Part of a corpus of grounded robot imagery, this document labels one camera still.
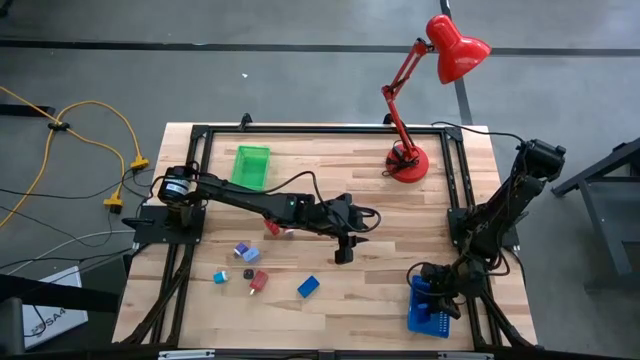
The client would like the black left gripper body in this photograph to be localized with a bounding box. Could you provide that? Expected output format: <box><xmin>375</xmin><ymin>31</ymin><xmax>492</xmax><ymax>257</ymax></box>
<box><xmin>314</xmin><ymin>193</ymin><xmax>364</xmax><ymax>265</ymax></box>

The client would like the black floor bar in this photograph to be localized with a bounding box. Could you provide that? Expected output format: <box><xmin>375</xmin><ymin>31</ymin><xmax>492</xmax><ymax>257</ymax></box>
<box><xmin>0</xmin><ymin>103</ymin><xmax>56</xmax><ymax>118</ymax></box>

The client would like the silver aluminium bracket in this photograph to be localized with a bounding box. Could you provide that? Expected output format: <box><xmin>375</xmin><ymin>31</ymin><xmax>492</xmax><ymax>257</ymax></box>
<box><xmin>158</xmin><ymin>349</ymin><xmax>216</xmax><ymax>360</ymax></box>
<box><xmin>438</xmin><ymin>351</ymin><xmax>495</xmax><ymax>360</ymax></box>

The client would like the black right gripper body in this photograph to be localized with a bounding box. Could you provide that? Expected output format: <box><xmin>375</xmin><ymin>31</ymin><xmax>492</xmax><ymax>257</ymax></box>
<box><xmin>407</xmin><ymin>262</ymin><xmax>469</xmax><ymax>321</ymax></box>

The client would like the red desk lamp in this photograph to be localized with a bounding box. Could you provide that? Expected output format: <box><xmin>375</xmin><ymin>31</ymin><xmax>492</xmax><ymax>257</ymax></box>
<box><xmin>382</xmin><ymin>13</ymin><xmax>493</xmax><ymax>184</ymax></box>

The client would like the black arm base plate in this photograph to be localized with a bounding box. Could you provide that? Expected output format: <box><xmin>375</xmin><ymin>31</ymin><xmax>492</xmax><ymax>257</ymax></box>
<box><xmin>122</xmin><ymin>204</ymin><xmax>206</xmax><ymax>246</ymax></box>
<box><xmin>447</xmin><ymin>207</ymin><xmax>530</xmax><ymax>251</ymax></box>

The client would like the grey floor cable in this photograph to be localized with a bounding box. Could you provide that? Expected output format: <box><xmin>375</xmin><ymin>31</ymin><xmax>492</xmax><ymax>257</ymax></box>
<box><xmin>7</xmin><ymin>229</ymin><xmax>137</xmax><ymax>276</ymax></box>

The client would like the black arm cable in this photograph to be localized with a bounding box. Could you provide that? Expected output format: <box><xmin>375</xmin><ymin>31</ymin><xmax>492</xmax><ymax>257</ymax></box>
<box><xmin>430</xmin><ymin>120</ymin><xmax>526</xmax><ymax>147</ymax></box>

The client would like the black metal stand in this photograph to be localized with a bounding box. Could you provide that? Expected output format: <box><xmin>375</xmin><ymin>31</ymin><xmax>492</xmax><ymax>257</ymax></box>
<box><xmin>551</xmin><ymin>137</ymin><xmax>640</xmax><ymax>292</ymax></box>

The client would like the blue plastic basket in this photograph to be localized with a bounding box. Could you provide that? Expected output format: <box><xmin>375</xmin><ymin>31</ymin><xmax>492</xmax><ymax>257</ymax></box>
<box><xmin>406</xmin><ymin>273</ymin><xmax>452</xmax><ymax>340</ymax></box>

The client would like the white cardboard box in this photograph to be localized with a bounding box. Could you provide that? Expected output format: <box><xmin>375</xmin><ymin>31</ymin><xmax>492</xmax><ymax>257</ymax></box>
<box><xmin>21</xmin><ymin>265</ymin><xmax>90</xmax><ymax>350</ymax></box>

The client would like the black beam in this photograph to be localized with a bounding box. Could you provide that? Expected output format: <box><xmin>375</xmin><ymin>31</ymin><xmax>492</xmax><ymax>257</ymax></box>
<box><xmin>0</xmin><ymin>272</ymin><xmax>121</xmax><ymax>315</ymax></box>

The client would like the black aluminium frame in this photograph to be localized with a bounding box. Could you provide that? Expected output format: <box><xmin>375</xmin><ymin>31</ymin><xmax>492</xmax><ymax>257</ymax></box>
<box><xmin>119</xmin><ymin>122</ymin><xmax>539</xmax><ymax>351</ymax></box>

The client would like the yellow extension cord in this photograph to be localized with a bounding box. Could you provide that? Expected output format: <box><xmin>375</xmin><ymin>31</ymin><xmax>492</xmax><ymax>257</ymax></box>
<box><xmin>0</xmin><ymin>119</ymin><xmax>126</xmax><ymax>229</ymax></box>
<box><xmin>0</xmin><ymin>84</ymin><xmax>151</xmax><ymax>171</ymax></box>

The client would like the bright blue box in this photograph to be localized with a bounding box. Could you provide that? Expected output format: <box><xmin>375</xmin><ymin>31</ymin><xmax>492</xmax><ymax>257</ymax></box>
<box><xmin>297</xmin><ymin>274</ymin><xmax>321</xmax><ymax>300</ymax></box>

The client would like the large red wall charger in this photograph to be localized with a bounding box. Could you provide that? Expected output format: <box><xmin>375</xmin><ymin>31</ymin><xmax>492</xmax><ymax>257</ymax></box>
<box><xmin>249</xmin><ymin>270</ymin><xmax>270</xmax><ymax>296</ymax></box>

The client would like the green plastic basket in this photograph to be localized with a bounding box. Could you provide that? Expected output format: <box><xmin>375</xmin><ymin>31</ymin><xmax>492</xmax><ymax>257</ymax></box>
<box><xmin>231</xmin><ymin>144</ymin><xmax>272</xmax><ymax>193</ymax></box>

